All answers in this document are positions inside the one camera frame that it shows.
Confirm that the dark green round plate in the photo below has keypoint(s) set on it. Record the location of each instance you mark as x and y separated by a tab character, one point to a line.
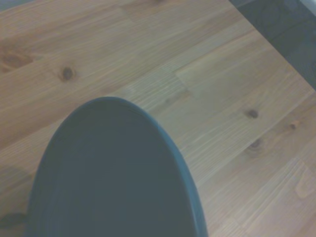
113	172

